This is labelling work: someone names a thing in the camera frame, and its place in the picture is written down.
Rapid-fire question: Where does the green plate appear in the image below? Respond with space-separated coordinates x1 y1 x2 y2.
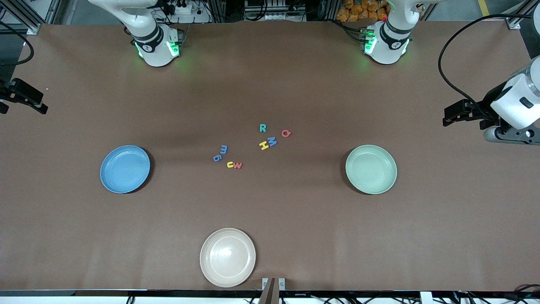
345 145 397 195

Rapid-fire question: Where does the blue plate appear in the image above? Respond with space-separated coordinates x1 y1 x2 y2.
100 145 151 194

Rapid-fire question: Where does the orange bags pile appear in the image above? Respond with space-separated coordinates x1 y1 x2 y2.
336 0 391 22

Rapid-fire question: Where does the white power strip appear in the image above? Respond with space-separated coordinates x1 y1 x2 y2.
162 0 211 24

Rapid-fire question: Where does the grey metal equipment rack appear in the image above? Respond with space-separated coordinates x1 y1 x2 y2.
244 0 308 22

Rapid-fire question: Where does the beige plate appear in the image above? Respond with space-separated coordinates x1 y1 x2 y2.
200 228 256 288

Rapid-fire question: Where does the black camera cable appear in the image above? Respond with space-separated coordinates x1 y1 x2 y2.
438 14 533 123
0 20 34 67

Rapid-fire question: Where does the aluminium frame strut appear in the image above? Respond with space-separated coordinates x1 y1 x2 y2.
504 0 540 30
0 0 64 35

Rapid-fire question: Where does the white table edge rail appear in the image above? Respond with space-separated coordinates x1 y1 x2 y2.
0 290 540 304

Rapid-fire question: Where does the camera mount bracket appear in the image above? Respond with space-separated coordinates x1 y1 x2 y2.
258 277 286 304

